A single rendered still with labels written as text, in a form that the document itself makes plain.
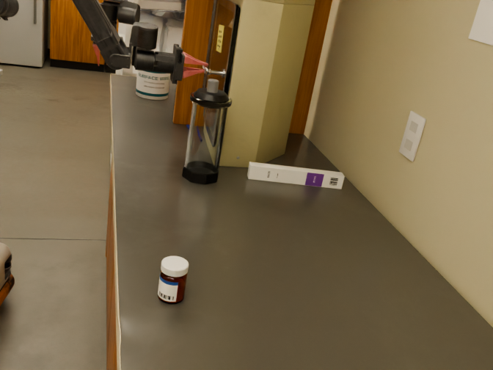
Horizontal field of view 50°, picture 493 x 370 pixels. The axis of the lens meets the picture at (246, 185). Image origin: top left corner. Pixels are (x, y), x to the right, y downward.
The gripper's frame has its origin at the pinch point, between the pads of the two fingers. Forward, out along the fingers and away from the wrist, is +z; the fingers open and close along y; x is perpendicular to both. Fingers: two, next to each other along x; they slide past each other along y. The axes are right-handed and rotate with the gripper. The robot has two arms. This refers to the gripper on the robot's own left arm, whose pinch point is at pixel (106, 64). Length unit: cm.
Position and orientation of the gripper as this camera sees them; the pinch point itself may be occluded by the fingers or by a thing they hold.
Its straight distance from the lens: 190.7
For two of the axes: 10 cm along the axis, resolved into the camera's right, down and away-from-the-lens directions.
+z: -1.6, 9.1, 3.9
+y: 9.6, 0.5, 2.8
